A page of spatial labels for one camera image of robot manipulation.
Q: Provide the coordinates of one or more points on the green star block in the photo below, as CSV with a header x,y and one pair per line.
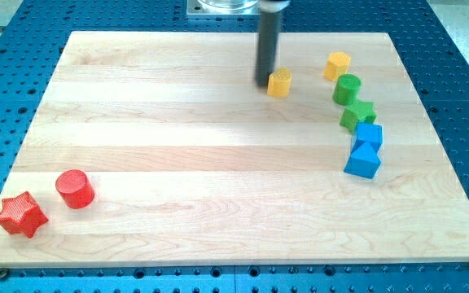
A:
x,y
357,112

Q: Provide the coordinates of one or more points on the red cylinder block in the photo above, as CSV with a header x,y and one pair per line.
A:
x,y
75,188

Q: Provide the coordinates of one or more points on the yellow hexagon block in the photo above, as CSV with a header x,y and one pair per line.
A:
x,y
337,65

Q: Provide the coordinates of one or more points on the green cylinder block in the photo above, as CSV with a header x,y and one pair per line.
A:
x,y
346,89

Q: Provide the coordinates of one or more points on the red star block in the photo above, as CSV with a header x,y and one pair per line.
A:
x,y
21,215

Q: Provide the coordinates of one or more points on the blue triangle block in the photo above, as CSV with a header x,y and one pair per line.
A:
x,y
363,161

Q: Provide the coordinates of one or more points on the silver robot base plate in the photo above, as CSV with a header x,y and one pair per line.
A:
x,y
221,7

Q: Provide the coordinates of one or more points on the light wooden board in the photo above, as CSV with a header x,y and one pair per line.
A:
x,y
193,164

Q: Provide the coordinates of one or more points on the yellow heart block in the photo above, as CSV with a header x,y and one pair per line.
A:
x,y
279,83

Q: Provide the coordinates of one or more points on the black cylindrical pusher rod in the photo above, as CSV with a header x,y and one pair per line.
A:
x,y
269,28

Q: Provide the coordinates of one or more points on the blue cube block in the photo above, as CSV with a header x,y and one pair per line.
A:
x,y
367,133

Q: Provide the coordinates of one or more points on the blue perforated table mat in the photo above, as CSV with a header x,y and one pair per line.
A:
x,y
34,39

